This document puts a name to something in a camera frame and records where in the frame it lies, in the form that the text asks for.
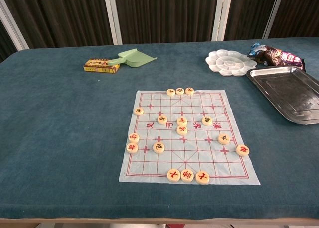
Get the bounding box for white flower paint palette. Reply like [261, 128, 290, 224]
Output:
[205, 49, 258, 77]

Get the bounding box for stainless steel tray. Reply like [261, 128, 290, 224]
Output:
[246, 66, 319, 125]

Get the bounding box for brown purple snack bag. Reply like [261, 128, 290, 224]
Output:
[247, 42, 306, 71]

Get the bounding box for translucent xiangqi board sheet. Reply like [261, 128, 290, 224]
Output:
[118, 89, 261, 186]

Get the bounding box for blue velvet tablecloth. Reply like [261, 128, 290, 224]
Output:
[0, 36, 319, 221]

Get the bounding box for white partition frame post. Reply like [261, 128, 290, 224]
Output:
[0, 0, 30, 50]
[211, 0, 234, 42]
[262, 0, 286, 39]
[103, 0, 123, 45]

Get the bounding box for yellow red cardboard box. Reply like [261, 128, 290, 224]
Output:
[83, 58, 121, 74]

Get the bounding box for green plastic dustpan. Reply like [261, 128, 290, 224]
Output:
[107, 48, 158, 69]

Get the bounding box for dark ribbed partition panel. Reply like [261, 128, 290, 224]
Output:
[223, 0, 279, 41]
[113, 0, 220, 45]
[0, 0, 113, 49]
[0, 20, 18, 63]
[268, 0, 319, 39]

